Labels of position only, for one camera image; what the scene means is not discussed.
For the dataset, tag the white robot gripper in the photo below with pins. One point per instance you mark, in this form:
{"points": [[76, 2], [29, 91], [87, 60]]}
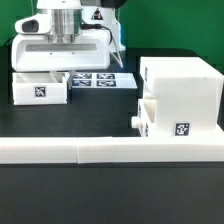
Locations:
{"points": [[33, 53]]}

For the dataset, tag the white L-shaped fence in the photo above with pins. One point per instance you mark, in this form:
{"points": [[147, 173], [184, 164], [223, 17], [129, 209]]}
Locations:
{"points": [[90, 150]]}

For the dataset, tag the white drawer cabinet box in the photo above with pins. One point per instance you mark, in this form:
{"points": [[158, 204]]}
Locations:
{"points": [[188, 92]]}

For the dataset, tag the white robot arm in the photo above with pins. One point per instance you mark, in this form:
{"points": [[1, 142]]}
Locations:
{"points": [[57, 40]]}

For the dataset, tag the white marker sheet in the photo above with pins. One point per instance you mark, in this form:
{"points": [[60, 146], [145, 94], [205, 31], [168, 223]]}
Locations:
{"points": [[103, 80]]}

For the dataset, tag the white drawer tray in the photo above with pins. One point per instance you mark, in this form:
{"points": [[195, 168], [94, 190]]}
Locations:
{"points": [[144, 121], [39, 89]]}

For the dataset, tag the white front drawer tray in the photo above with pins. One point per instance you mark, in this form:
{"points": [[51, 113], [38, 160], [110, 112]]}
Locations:
{"points": [[144, 121]]}

